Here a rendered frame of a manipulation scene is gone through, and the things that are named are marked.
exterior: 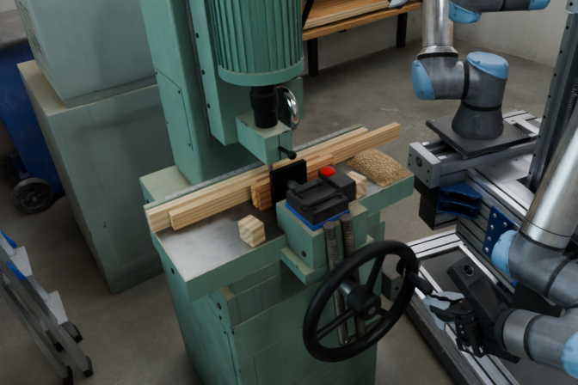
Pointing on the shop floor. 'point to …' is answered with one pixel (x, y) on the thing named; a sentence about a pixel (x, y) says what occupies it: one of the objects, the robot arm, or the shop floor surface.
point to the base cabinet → (267, 342)
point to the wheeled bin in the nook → (22, 125)
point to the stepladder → (54, 308)
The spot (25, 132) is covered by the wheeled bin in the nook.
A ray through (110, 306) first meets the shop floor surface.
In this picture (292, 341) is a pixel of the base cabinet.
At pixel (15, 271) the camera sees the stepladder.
